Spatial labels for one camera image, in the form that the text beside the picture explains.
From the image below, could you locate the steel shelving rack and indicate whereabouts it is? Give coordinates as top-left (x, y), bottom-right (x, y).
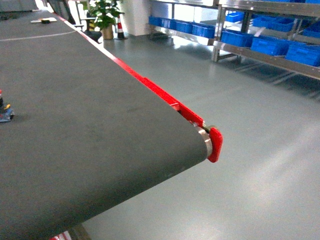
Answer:
top-left (148, 0), bottom-right (320, 79)

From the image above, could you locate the red mushroom push button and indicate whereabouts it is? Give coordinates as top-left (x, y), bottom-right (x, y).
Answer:
top-left (0, 90), bottom-right (15, 123)

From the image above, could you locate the red white traffic cone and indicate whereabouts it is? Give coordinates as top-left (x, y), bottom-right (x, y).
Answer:
top-left (116, 14), bottom-right (127, 40)

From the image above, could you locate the potted green plant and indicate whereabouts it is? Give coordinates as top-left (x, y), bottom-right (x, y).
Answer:
top-left (88, 0), bottom-right (123, 40)

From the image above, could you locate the red conveyor side rail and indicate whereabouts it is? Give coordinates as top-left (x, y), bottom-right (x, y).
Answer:
top-left (53, 12), bottom-right (224, 164)

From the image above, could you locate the flat white board with black item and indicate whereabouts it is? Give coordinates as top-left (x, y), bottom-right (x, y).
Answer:
top-left (30, 17), bottom-right (57, 24)

